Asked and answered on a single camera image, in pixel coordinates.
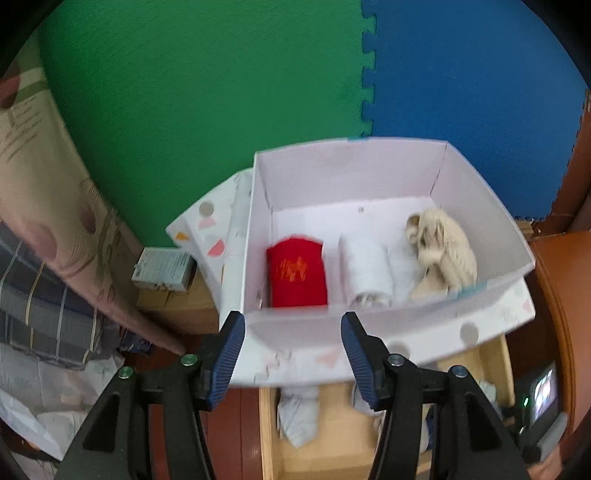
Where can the grey-fronted wooden drawer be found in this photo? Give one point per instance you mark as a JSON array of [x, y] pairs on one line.
[[332, 443]]

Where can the white patterned cloth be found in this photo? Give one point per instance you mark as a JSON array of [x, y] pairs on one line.
[[46, 406]]

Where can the brown cardboard box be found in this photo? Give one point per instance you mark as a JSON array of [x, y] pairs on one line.
[[184, 309]]

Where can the blue foam mat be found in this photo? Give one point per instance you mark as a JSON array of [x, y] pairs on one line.
[[461, 69]]

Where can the white cardboard box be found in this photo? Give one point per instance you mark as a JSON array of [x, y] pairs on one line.
[[346, 184]]

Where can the orange wooden furniture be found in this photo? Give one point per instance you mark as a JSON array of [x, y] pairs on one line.
[[563, 300]]

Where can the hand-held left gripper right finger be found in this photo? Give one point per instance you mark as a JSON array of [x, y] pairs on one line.
[[360, 360]]

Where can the pale blue underwear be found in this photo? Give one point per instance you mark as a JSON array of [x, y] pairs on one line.
[[298, 420]]

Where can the cream knitted sock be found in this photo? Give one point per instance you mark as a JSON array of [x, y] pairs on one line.
[[452, 258]]

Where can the small light blue box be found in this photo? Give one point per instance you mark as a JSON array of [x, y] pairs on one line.
[[161, 270]]

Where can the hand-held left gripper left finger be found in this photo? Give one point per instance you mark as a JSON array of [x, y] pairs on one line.
[[228, 360]]

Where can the white sock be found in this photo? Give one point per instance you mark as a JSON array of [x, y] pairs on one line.
[[364, 267]]

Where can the grey plaid cloth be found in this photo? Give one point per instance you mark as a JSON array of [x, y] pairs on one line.
[[37, 314]]

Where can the blue packet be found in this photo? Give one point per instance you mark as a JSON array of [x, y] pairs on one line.
[[134, 344]]

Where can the red underwear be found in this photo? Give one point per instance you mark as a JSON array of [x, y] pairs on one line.
[[295, 272]]

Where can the green foam mat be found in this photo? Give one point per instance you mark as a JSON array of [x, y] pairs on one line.
[[184, 92]]

